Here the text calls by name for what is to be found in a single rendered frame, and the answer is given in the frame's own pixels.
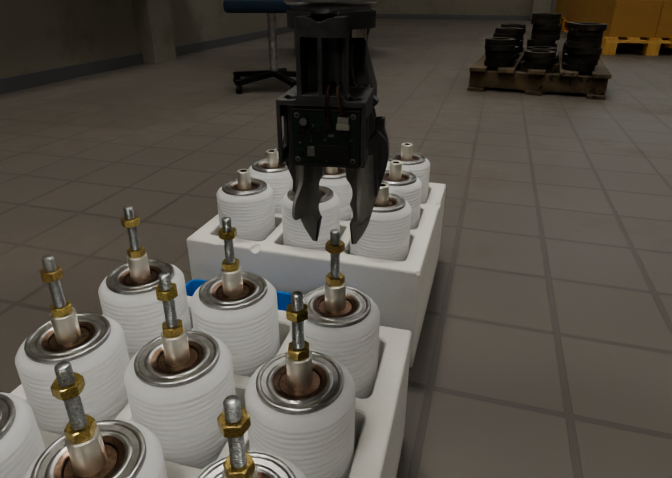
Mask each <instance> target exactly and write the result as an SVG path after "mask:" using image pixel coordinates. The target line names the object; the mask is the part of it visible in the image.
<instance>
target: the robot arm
mask: <svg viewBox="0 0 672 478"><path fill-rule="evenodd" d="M283 1H284V2H285V3H286V4H287V5H291V9H290V10H287V27H288V28H292V29H295V51H296V82H297V85H294V86H293V87H292V88H291V89H290V90H288V91H287V92H286V93H284V94H283V95H281V96H280V97H279V98H277V99H276V118H277V137H278V157H279V164H283V163H284V161H285V163H286V165H287V168H288V170H289V172H290V174H291V177H292V179H293V196H294V201H293V206H292V217H293V219H294V220H298V219H301V221H302V224H303V226H304V228H305V229H306V231H307V233H308V234H309V236H310V237H311V239H312V240H313V241H317V240H318V237H319V231H320V226H321V220H322V216H321V214H320V211H319V202H320V200H321V198H322V195H321V193H320V189H319V182H320V180H321V178H322V177H323V175H324V173H325V169H326V167H337V168H345V172H346V179H347V181H348V182H349V183H350V185H351V188H352V199H351V202H350V207H351V209H352V212H353V218H351V221H350V234H351V243H352V244H356V243H357V242H358V241H359V239H360V238H361V237H362V235H363V234H364V232H365V230H366V228H367V226H368V224H369V221H370V218H371V215H372V212H373V208H374V205H375V202H376V199H377V196H378V192H379V189H380V186H381V182H382V179H383V176H384V173H385V170H386V167H387V163H388V159H389V141H388V136H387V133H386V130H385V116H378V117H376V111H375V107H374V106H375V105H377V104H378V102H379V99H378V98H377V81H376V77H375V74H374V70H373V66H372V62H371V58H370V54H369V50H368V46H367V42H366V39H365V38H352V30H358V29H370V28H375V27H376V10H374V9H370V7H371V5H375V4H376V3H377V2H378V0H283ZM282 116H283V124H284V137H283V141H282V119H281V117H282Z"/></svg>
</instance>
